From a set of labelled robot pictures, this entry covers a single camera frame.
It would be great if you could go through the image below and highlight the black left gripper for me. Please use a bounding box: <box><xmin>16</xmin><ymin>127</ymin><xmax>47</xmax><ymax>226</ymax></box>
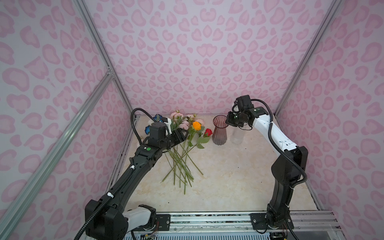
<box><xmin>160</xmin><ymin>127</ymin><xmax>189</xmax><ymax>151</ymax></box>

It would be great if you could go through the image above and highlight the pink ribbed glass vase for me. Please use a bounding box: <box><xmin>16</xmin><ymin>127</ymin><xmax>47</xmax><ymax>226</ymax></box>
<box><xmin>212</xmin><ymin>115</ymin><xmax>229</xmax><ymax>146</ymax></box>

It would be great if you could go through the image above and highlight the pink carnation spray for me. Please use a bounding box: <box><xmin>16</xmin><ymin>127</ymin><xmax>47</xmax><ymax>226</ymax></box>
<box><xmin>170</xmin><ymin>111</ymin><xmax>194</xmax><ymax>185</ymax></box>

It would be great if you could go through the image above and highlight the small red artificial rose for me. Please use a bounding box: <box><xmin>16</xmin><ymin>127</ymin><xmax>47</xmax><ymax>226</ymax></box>
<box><xmin>181</xmin><ymin>128</ymin><xmax>213</xmax><ymax>167</ymax></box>

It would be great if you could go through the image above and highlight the orange artificial rose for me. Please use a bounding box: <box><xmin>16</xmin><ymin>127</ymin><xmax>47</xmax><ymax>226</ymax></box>
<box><xmin>162</xmin><ymin>115</ymin><xmax>210</xmax><ymax>188</ymax></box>

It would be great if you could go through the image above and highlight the blue artificial rose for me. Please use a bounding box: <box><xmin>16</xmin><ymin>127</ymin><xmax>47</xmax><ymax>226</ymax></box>
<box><xmin>154</xmin><ymin>114</ymin><xmax>163</xmax><ymax>122</ymax></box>
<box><xmin>145</xmin><ymin>125</ymin><xmax>151</xmax><ymax>135</ymax></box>

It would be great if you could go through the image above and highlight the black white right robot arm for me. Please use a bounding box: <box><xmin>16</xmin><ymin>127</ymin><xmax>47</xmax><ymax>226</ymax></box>
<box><xmin>226</xmin><ymin>107</ymin><xmax>308</xmax><ymax>229</ymax></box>

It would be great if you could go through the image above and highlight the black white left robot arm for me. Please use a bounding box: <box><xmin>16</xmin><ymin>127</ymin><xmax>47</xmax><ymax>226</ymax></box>
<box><xmin>75</xmin><ymin>122</ymin><xmax>189</xmax><ymax>240</ymax></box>

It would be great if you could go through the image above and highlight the clear frosted glass vase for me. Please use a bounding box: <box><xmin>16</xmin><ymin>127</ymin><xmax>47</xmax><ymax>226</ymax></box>
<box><xmin>230</xmin><ymin>127</ymin><xmax>246</xmax><ymax>145</ymax></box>

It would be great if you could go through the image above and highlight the pink rosebud spray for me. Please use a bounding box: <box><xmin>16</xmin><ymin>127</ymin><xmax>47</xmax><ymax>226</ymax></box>
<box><xmin>180</xmin><ymin>114</ymin><xmax>205</xmax><ymax>138</ymax></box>

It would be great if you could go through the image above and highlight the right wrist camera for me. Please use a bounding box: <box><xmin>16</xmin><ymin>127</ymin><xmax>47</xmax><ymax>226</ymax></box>
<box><xmin>234</xmin><ymin>95</ymin><xmax>254</xmax><ymax>112</ymax></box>

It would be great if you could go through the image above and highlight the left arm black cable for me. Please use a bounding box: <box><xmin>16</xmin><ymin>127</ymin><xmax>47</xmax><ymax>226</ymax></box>
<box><xmin>130</xmin><ymin>107</ymin><xmax>157</xmax><ymax>145</ymax></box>

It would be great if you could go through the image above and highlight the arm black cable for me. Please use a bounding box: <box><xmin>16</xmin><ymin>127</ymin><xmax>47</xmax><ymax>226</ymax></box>
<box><xmin>251</xmin><ymin>98</ymin><xmax>308</xmax><ymax>188</ymax></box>
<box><xmin>130</xmin><ymin>107</ymin><xmax>157</xmax><ymax>145</ymax></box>

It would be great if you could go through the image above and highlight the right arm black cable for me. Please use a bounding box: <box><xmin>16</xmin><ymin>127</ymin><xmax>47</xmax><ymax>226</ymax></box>
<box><xmin>251</xmin><ymin>98</ymin><xmax>308</xmax><ymax>188</ymax></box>

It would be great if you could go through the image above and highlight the aluminium frame left diagonal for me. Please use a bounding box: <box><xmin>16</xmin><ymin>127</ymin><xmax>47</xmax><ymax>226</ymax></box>
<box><xmin>1</xmin><ymin>73</ymin><xmax>114</xmax><ymax>240</ymax></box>

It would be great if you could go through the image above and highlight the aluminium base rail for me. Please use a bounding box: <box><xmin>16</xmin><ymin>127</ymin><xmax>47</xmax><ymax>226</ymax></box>
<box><xmin>80</xmin><ymin>209</ymin><xmax>346</xmax><ymax>240</ymax></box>

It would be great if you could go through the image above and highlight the aluminium frame right post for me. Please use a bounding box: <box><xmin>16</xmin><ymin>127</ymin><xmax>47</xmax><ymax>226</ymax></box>
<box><xmin>275</xmin><ymin>0</ymin><xmax>344</xmax><ymax>117</ymax></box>

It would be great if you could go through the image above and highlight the aluminium frame post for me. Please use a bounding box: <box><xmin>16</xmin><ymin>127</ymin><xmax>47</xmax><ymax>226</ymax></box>
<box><xmin>275</xmin><ymin>0</ymin><xmax>344</xmax><ymax>117</ymax></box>
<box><xmin>73</xmin><ymin>0</ymin><xmax>133</xmax><ymax>113</ymax></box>

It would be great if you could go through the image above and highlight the aluminium frame left post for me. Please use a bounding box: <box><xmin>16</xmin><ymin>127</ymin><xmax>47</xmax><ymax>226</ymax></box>
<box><xmin>73</xmin><ymin>0</ymin><xmax>133</xmax><ymax>113</ymax></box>

